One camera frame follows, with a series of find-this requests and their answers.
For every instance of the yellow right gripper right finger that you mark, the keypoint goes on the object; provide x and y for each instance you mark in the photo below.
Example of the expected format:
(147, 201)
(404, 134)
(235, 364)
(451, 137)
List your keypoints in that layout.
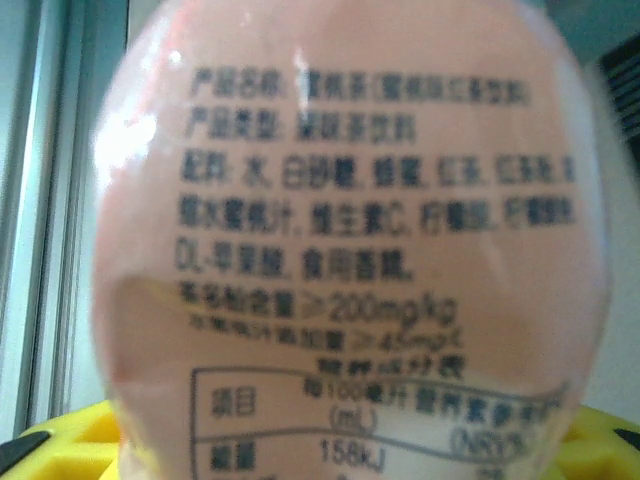
(600, 455)

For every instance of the aluminium enclosure post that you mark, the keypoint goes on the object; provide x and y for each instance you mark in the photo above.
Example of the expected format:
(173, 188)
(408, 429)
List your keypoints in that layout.
(45, 200)

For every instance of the pink label bottle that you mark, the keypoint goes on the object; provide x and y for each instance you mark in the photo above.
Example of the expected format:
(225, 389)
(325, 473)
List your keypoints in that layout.
(350, 225)

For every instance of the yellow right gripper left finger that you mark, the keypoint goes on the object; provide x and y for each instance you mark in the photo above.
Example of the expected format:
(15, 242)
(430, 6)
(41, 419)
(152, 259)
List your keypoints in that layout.
(75, 450)

